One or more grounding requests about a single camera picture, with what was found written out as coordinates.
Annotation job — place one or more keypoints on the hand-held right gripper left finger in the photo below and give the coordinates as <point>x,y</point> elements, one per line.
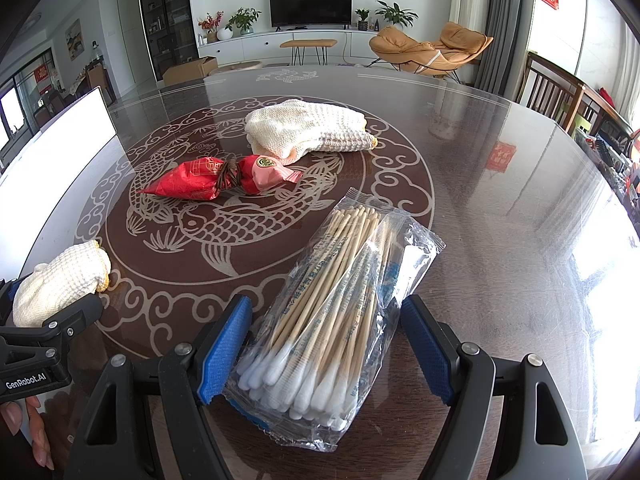
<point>225,350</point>

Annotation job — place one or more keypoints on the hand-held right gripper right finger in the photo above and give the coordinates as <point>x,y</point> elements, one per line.
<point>425,350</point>

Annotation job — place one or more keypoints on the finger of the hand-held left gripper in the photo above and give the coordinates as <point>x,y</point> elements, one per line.
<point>77,317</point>
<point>6,292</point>

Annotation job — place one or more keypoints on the cream knitted glove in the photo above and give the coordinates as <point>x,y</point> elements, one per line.
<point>60,280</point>
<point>305,127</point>

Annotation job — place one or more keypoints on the person's left hand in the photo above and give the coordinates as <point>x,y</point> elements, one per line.
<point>37,425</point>

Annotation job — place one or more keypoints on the red candy packet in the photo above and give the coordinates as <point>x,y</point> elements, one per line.
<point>185,182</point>

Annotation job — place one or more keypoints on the red paper poster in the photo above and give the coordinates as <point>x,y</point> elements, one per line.
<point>42,74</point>

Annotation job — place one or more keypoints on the cluttered wooden side table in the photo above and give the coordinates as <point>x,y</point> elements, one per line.
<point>95,82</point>

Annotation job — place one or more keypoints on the pile of sideboard clutter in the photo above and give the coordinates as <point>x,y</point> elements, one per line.
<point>615,160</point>

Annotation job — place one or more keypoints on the cardboard box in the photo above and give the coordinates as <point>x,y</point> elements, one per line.
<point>190,71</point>

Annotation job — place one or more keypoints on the round ceiling light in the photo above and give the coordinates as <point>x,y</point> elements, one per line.
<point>32,22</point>

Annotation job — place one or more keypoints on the white door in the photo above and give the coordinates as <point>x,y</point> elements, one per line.
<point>130,35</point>

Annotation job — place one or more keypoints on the wooden dining chair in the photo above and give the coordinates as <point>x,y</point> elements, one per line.
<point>547,87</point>
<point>597,120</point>

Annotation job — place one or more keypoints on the orange lounge chair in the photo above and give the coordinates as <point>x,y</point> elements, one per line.
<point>410,50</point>

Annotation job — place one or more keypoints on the white television cabinet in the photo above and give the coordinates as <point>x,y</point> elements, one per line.
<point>260,47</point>

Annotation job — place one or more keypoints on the red bag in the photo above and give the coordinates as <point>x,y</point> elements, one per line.
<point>606,97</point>

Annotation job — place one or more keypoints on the dark glass display cabinet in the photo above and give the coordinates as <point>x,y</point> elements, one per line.
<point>167,20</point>

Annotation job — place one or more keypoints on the white round vase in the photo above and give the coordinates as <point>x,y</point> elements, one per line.
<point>225,34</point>

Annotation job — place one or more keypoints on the wooden bench with metal legs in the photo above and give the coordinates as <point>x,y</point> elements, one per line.
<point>308,43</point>

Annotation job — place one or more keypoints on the red flower plant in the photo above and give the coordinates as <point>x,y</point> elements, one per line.
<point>210,25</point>

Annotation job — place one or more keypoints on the green potted plant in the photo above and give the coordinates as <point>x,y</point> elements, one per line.
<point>243,20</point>

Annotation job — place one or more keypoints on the grey curtain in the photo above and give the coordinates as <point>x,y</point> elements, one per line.
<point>505,25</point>

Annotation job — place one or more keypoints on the large leafy potted plant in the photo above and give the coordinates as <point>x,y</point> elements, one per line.
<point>396,14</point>

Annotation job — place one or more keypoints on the small potted plant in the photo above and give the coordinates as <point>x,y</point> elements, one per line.
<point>362,17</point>

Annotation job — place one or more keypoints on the cloth covered air conditioner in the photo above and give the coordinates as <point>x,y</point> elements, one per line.
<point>467,0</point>

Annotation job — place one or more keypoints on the black television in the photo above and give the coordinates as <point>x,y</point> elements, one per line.
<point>310,6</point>

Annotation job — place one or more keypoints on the framed wall painting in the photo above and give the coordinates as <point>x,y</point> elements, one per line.
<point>73,39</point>

